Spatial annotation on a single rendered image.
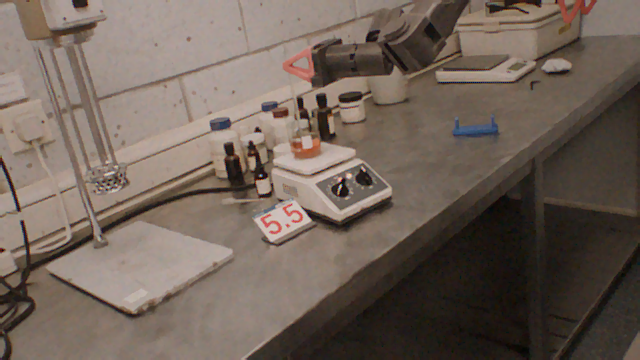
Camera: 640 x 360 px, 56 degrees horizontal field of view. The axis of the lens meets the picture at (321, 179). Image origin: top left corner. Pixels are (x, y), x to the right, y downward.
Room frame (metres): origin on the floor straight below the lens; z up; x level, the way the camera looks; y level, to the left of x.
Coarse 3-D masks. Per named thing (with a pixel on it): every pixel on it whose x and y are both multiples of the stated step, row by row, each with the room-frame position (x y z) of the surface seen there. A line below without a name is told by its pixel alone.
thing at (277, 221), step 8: (280, 208) 0.99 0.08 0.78; (288, 208) 0.99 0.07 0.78; (296, 208) 1.00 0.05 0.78; (264, 216) 0.97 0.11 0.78; (272, 216) 0.97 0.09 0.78; (280, 216) 0.98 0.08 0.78; (288, 216) 0.98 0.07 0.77; (296, 216) 0.98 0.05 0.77; (304, 216) 0.99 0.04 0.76; (264, 224) 0.95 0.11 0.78; (272, 224) 0.96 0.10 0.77; (280, 224) 0.96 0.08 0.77; (288, 224) 0.97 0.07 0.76; (296, 224) 0.97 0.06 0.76; (272, 232) 0.94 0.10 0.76; (280, 232) 0.95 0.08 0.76
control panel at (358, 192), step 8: (352, 168) 1.05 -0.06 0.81; (368, 168) 1.05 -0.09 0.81; (336, 176) 1.02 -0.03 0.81; (344, 176) 1.02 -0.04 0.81; (352, 176) 1.03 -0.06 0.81; (376, 176) 1.03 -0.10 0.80; (320, 184) 1.00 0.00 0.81; (328, 184) 1.00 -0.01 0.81; (352, 184) 1.01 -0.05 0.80; (376, 184) 1.01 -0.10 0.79; (384, 184) 1.02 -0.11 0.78; (328, 192) 0.98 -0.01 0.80; (352, 192) 0.99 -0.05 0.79; (360, 192) 0.99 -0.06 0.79; (368, 192) 0.99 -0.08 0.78; (376, 192) 1.00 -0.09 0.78; (336, 200) 0.97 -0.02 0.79; (344, 200) 0.97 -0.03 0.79; (352, 200) 0.97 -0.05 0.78
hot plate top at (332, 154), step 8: (328, 144) 1.14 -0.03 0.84; (328, 152) 1.09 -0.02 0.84; (336, 152) 1.08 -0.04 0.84; (344, 152) 1.07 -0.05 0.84; (352, 152) 1.07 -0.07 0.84; (280, 160) 1.09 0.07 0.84; (288, 160) 1.09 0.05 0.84; (312, 160) 1.06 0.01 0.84; (320, 160) 1.05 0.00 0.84; (328, 160) 1.05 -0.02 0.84; (336, 160) 1.04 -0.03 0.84; (344, 160) 1.06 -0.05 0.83; (288, 168) 1.06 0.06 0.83; (296, 168) 1.04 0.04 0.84; (304, 168) 1.02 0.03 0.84; (312, 168) 1.02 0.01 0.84; (320, 168) 1.02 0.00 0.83
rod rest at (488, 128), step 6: (492, 114) 1.32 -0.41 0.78; (456, 120) 1.32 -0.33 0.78; (492, 120) 1.30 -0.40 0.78; (456, 126) 1.32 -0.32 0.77; (462, 126) 1.35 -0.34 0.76; (468, 126) 1.34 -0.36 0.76; (474, 126) 1.33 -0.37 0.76; (480, 126) 1.32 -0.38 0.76; (486, 126) 1.31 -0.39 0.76; (492, 126) 1.30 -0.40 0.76; (456, 132) 1.32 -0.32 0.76; (462, 132) 1.31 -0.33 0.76; (468, 132) 1.31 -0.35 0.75; (474, 132) 1.31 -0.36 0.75; (480, 132) 1.30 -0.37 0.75; (486, 132) 1.30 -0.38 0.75; (492, 132) 1.29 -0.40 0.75
